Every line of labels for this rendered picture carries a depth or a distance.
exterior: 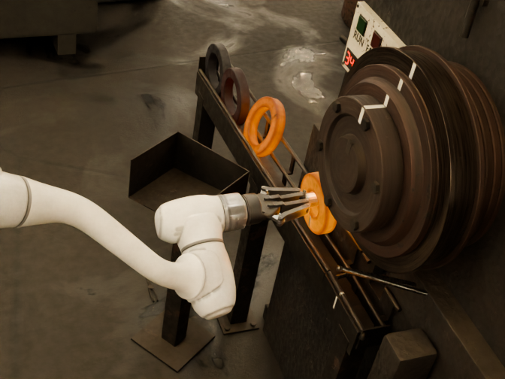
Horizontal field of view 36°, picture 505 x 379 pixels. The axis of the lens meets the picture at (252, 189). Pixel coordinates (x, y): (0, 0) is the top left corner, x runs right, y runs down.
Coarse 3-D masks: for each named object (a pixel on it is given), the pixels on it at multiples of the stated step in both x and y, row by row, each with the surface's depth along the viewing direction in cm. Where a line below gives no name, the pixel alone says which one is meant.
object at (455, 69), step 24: (408, 48) 159; (456, 72) 146; (480, 96) 149; (480, 120) 146; (480, 144) 141; (504, 144) 147; (480, 168) 141; (504, 168) 147; (480, 192) 142; (480, 216) 150; (432, 264) 159
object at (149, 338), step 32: (160, 160) 225; (192, 160) 228; (224, 160) 220; (160, 192) 223; (192, 192) 225; (224, 192) 209; (160, 320) 262; (192, 320) 264; (160, 352) 252; (192, 352) 254
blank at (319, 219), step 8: (304, 176) 194; (312, 176) 190; (304, 184) 195; (312, 184) 191; (320, 184) 186; (320, 192) 187; (320, 200) 187; (312, 208) 195; (320, 208) 188; (328, 208) 185; (304, 216) 198; (312, 216) 194; (320, 216) 189; (328, 216) 186; (312, 224) 194; (320, 224) 189; (328, 224) 187; (320, 232) 190; (328, 232) 191
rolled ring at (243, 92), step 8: (224, 72) 254; (232, 72) 247; (240, 72) 246; (224, 80) 254; (232, 80) 254; (240, 80) 243; (224, 88) 256; (232, 88) 257; (240, 88) 243; (248, 88) 244; (224, 96) 257; (232, 96) 258; (240, 96) 243; (248, 96) 243; (224, 104) 257; (232, 104) 257; (240, 104) 243; (248, 104) 244; (232, 112) 255; (240, 112) 245; (248, 112) 246; (240, 120) 248
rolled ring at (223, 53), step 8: (208, 48) 267; (216, 48) 259; (224, 48) 259; (208, 56) 268; (216, 56) 269; (224, 56) 257; (208, 64) 270; (224, 64) 257; (208, 72) 271; (216, 80) 271; (216, 88) 264
